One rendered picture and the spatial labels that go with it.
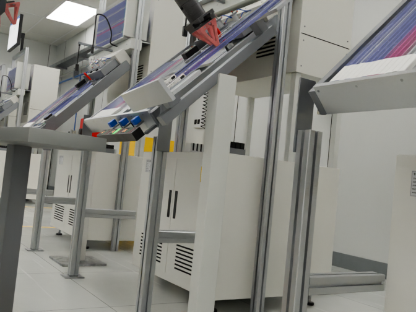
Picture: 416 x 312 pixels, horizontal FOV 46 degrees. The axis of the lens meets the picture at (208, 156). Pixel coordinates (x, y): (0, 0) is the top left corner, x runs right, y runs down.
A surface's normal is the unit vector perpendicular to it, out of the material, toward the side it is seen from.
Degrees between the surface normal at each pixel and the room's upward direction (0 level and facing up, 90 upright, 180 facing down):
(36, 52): 90
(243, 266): 90
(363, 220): 90
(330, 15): 90
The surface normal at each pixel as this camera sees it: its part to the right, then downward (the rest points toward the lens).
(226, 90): 0.43, 0.00
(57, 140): 0.72, 0.04
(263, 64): -0.83, -0.11
